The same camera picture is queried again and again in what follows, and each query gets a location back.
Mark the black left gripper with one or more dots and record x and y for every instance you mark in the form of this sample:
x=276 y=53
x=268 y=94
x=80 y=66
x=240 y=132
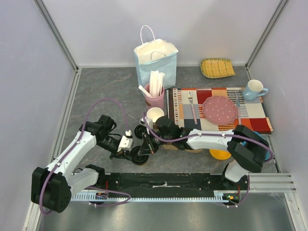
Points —
x=121 y=153

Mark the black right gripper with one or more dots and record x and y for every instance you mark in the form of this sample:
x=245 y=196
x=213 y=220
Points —
x=147 y=143

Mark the pink polka dot plate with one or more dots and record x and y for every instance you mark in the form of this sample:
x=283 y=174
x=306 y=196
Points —
x=219 y=110

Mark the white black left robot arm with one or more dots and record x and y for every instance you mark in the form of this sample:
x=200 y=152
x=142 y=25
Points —
x=52 y=187

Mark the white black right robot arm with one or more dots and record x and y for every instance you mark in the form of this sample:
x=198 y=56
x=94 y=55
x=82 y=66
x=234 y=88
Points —
x=248 y=149

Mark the black cup lid stack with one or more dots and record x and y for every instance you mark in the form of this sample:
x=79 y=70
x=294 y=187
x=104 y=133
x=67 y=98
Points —
x=138 y=131

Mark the brown cardboard cup carrier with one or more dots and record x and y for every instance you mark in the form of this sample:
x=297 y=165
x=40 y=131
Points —
x=169 y=146

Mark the brown paper cup stack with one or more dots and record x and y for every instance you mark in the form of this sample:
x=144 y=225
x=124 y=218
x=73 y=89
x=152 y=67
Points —
x=154 y=113

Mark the pink tin straw holder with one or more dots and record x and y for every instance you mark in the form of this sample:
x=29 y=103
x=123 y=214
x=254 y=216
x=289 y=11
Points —
x=156 y=101

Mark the colourful patchwork placemat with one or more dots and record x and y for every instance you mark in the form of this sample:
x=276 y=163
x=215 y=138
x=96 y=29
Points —
x=253 y=113

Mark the white wrapped straws bundle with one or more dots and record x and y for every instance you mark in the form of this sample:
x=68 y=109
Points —
x=156 y=83

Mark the orange plastic bowl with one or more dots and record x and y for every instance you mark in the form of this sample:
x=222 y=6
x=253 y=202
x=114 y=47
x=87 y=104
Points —
x=220 y=154

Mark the light blue paper bag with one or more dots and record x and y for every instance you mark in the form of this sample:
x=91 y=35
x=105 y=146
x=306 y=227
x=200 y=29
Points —
x=156 y=55

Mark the yellow woven bamboo tray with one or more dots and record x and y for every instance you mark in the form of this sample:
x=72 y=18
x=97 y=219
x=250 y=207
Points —
x=217 y=68

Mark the light blue mug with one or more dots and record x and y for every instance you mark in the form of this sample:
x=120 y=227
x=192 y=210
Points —
x=254 y=89

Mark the blue polka dot plate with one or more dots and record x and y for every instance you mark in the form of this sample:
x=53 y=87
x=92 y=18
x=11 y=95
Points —
x=269 y=154

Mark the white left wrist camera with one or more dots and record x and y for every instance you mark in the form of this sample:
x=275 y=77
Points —
x=126 y=142

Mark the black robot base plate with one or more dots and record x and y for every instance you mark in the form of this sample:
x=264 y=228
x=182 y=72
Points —
x=132 y=182

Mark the slotted grey cable duct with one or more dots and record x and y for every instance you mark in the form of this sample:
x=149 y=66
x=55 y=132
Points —
x=156 y=195

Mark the pink handled fork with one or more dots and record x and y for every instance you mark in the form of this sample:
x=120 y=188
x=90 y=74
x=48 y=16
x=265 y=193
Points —
x=190 y=98

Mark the pink handled knife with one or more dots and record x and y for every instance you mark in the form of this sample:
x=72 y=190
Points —
x=238 y=108

